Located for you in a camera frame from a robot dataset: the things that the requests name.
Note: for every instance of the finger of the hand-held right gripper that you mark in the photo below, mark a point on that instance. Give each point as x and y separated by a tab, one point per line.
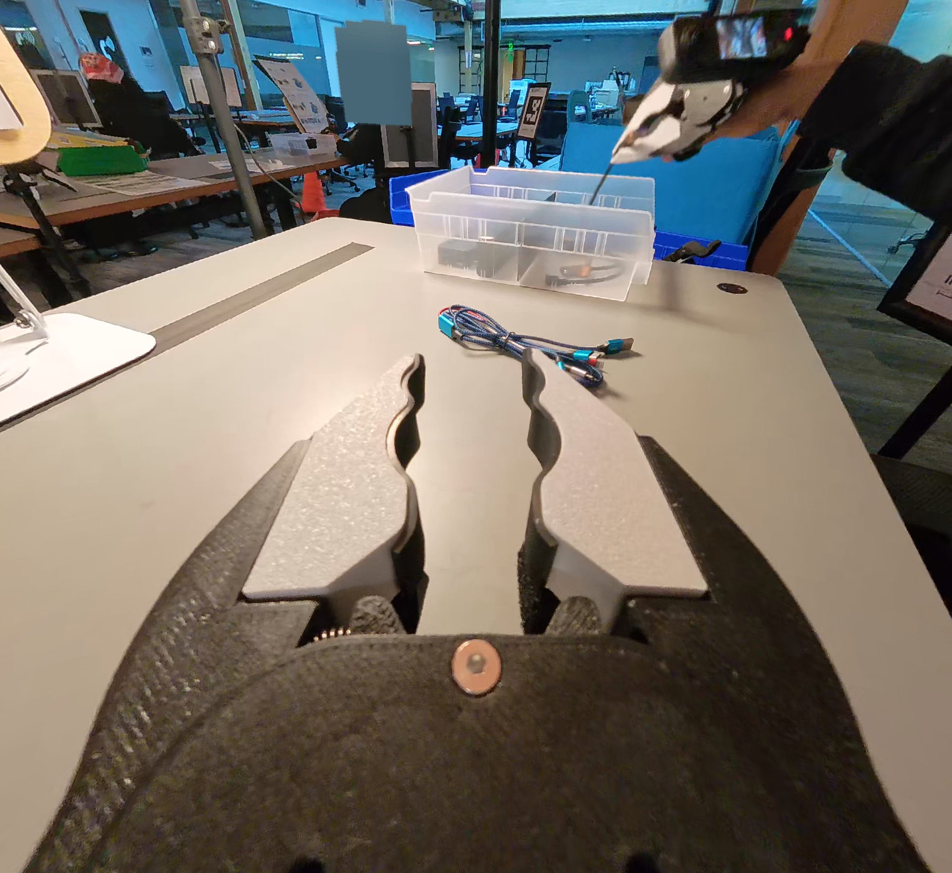
714	106
643	136

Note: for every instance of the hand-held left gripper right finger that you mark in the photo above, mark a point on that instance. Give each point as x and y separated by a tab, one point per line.
617	508

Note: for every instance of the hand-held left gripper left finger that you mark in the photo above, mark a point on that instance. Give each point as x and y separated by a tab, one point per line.
335	508

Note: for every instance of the blue plastic bin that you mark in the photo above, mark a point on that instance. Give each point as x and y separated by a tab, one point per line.
699	248

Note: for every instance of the clear plastic bin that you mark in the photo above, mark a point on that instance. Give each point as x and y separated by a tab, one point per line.
461	218

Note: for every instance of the person's right forearm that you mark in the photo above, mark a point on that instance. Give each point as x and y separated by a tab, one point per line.
892	121

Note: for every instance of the person's right hand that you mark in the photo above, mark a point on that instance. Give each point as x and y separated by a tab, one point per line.
773	99

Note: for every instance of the blue partition panel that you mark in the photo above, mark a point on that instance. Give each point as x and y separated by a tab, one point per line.
706	173

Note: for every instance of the black white marker sign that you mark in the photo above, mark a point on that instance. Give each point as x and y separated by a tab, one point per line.
534	110

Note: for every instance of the black pole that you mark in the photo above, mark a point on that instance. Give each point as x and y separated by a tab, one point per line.
494	32

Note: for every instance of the black power adapter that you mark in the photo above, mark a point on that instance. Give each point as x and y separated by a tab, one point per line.
468	259

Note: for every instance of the grey monitor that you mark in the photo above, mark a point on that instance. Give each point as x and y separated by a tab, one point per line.
416	129
67	99

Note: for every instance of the framed marker sign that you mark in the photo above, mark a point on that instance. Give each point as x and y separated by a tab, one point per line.
930	285

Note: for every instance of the white document stand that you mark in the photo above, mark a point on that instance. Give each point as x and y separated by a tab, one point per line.
82	359

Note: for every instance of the orange traffic cone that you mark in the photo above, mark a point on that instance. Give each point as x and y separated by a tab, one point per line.
312	196

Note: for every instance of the instruction poster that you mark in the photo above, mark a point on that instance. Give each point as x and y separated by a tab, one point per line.
294	95

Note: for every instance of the work table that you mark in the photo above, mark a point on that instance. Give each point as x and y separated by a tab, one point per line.
186	173

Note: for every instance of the green bag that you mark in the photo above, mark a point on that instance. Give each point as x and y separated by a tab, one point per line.
100	160

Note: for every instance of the metal light stand pole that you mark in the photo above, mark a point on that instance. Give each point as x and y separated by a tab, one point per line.
208	40

